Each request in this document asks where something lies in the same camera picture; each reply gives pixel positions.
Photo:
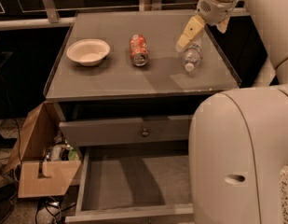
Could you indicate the grey top drawer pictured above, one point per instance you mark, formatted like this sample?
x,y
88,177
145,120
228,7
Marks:
x,y
104,132

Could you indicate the grey open middle drawer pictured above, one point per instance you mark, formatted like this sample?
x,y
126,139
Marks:
x,y
135,184

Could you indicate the open cardboard box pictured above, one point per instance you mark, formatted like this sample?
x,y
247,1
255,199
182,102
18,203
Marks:
x,y
41,178

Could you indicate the clutter inside cardboard box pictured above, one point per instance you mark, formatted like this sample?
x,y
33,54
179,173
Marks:
x,y
61,150

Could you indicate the orange soda can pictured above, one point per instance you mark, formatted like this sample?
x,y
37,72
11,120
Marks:
x,y
138,50

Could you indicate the white paper bowl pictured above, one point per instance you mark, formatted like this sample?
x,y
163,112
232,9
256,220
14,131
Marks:
x,y
88,52

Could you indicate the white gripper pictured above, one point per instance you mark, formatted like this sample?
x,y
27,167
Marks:
x,y
215,10

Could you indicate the metal railing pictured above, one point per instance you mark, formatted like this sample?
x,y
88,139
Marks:
x,y
18,14

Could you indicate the grey drawer cabinet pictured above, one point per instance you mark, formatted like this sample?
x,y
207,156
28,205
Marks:
x,y
117,89

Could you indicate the clear plastic water bottle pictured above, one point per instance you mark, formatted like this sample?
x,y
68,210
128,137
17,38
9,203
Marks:
x,y
192,57

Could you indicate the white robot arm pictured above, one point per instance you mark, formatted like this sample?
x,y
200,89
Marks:
x,y
238,139

